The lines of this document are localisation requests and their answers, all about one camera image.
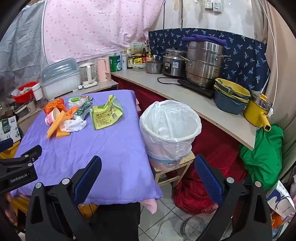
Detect pink electric kettle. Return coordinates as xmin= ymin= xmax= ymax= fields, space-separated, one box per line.
xmin=97 ymin=58 xmax=111 ymax=82

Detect red counter skirt cloth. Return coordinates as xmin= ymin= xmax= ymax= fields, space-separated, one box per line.
xmin=111 ymin=75 xmax=248 ymax=215

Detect white lined trash bin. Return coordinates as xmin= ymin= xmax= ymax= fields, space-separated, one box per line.
xmin=139 ymin=100 xmax=202 ymax=171

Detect white bottle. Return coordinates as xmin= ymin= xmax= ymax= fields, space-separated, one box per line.
xmin=121 ymin=52 xmax=127 ymax=71

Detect navy floral backsplash cloth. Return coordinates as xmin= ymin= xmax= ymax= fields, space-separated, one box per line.
xmin=149 ymin=28 xmax=270 ymax=91

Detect purple tablecloth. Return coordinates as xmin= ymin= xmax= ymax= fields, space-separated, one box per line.
xmin=16 ymin=90 xmax=163 ymax=205

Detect green white cardboard box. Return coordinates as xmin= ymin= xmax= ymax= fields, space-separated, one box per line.
xmin=0 ymin=116 xmax=21 ymax=143

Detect orange printed plastic bag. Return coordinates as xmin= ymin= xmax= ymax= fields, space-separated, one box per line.
xmin=65 ymin=107 xmax=78 ymax=120

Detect pink floral curtain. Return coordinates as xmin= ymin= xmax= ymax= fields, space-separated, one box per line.
xmin=43 ymin=0 xmax=164 ymax=64

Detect yellow-green snack bag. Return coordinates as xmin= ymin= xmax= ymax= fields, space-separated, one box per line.
xmin=89 ymin=95 xmax=123 ymax=130

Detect white tissue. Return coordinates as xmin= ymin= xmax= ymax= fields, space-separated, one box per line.
xmin=59 ymin=116 xmax=87 ymax=133

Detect black induction cooker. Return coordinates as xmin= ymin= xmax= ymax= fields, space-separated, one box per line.
xmin=177 ymin=79 xmax=215 ymax=99

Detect dark soy sauce bottle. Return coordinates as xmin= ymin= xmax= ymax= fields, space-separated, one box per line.
xmin=126 ymin=48 xmax=133 ymax=69

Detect small grey mug pot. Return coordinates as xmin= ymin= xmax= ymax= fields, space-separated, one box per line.
xmin=15 ymin=100 xmax=36 ymax=118

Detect green plastic bag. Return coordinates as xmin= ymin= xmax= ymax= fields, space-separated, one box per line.
xmin=239 ymin=125 xmax=284 ymax=191

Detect black power cable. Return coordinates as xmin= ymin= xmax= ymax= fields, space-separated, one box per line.
xmin=157 ymin=76 xmax=182 ymax=86

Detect yellow handled pot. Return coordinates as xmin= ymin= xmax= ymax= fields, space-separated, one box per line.
xmin=243 ymin=90 xmax=273 ymax=132

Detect purple cloth on pot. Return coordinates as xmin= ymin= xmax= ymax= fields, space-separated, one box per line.
xmin=182 ymin=34 xmax=227 ymax=46

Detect steel rice cooker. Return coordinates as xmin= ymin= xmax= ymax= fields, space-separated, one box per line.
xmin=163 ymin=49 xmax=187 ymax=78

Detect clear plastic wrap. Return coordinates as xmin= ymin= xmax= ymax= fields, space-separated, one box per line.
xmin=68 ymin=100 xmax=87 ymax=108

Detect green toothpaste box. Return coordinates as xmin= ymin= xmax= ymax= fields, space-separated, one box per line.
xmin=68 ymin=96 xmax=93 ymax=102

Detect green tin can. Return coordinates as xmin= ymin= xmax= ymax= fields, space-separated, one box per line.
xmin=109 ymin=55 xmax=122 ymax=72

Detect pink paper cup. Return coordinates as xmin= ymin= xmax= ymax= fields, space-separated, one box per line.
xmin=45 ymin=108 xmax=60 ymax=126

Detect green wrapper packet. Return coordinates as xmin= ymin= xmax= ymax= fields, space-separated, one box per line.
xmin=73 ymin=101 xmax=93 ymax=121

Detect white cup jar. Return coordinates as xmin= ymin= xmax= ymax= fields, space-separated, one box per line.
xmin=32 ymin=83 xmax=44 ymax=101

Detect large steel steamer pot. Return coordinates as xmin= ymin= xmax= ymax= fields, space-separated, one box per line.
xmin=184 ymin=41 xmax=231 ymax=88

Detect stacked blue yellow basins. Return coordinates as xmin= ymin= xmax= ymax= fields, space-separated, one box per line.
xmin=214 ymin=78 xmax=251 ymax=115

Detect red plastic basin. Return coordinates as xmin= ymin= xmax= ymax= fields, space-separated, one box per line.
xmin=11 ymin=81 xmax=37 ymax=104

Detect orange foam net sleeve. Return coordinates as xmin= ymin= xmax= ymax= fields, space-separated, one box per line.
xmin=46 ymin=111 xmax=70 ymax=139

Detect small steel pot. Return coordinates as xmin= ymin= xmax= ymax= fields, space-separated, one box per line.
xmin=145 ymin=60 xmax=163 ymax=74

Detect wooden stool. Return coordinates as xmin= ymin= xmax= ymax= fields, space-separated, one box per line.
xmin=152 ymin=151 xmax=195 ymax=188

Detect red-orange plastic bag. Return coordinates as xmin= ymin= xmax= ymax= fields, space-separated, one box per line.
xmin=43 ymin=98 xmax=66 ymax=114

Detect white glass kettle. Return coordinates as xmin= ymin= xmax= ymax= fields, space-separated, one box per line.
xmin=79 ymin=62 xmax=97 ymax=89

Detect dish rack with grey lid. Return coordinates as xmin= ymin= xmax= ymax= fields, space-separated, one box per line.
xmin=40 ymin=58 xmax=81 ymax=100

